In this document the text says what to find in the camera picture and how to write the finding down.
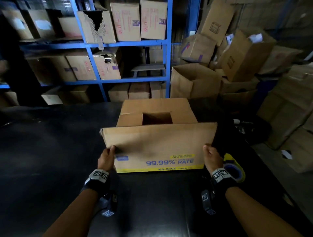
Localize right marker wristband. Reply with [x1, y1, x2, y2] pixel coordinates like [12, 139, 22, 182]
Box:
[211, 167, 239, 193]

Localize brown carton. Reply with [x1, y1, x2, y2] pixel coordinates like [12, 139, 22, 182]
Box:
[170, 63, 223, 99]

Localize person's right hand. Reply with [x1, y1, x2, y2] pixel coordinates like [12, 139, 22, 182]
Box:
[203, 144, 225, 176]

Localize pile of loose cardboard boxes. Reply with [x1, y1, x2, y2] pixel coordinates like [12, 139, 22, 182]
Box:
[180, 0, 313, 174]

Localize grey small bench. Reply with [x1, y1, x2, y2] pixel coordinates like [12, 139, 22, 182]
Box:
[131, 64, 166, 78]

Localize black bag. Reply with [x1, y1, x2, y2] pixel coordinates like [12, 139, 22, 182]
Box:
[232, 115, 272, 146]

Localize yellow blue tape dispenser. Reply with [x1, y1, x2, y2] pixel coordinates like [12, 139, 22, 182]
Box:
[223, 153, 246, 184]

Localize clear tape roll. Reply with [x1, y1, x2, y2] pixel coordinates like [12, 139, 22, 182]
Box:
[224, 163, 243, 182]

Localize blue upright panel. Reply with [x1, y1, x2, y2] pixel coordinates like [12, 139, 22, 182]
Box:
[253, 78, 279, 114]

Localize rows of shelved storage boxes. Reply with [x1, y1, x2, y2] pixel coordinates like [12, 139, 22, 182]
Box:
[0, 0, 169, 105]

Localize blue metal shelf rack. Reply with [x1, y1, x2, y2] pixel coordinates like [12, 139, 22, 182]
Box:
[0, 0, 201, 102]

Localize person's right forearm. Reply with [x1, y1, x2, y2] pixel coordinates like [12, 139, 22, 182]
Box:
[224, 186, 306, 237]

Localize brown cardboard box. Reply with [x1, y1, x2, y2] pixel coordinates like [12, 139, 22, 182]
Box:
[99, 98, 218, 174]

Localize person's left forearm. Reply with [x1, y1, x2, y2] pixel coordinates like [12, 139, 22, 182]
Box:
[41, 188, 99, 237]

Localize person's left hand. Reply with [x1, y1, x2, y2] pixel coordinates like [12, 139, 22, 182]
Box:
[97, 145, 116, 173]

